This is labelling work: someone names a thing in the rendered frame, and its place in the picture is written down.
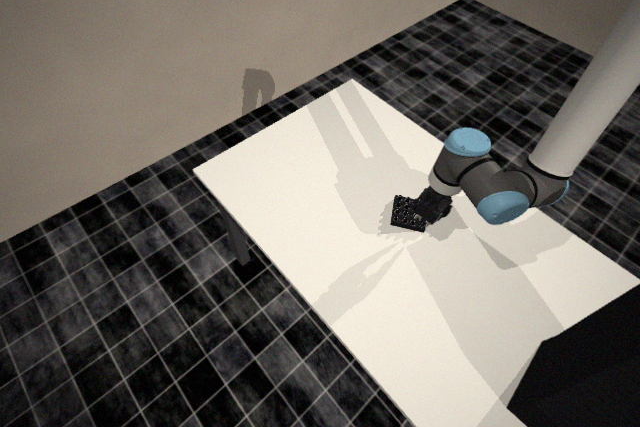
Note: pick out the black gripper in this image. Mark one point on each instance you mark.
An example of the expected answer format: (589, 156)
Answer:
(428, 210)

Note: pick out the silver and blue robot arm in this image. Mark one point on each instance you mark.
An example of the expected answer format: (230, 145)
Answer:
(604, 87)

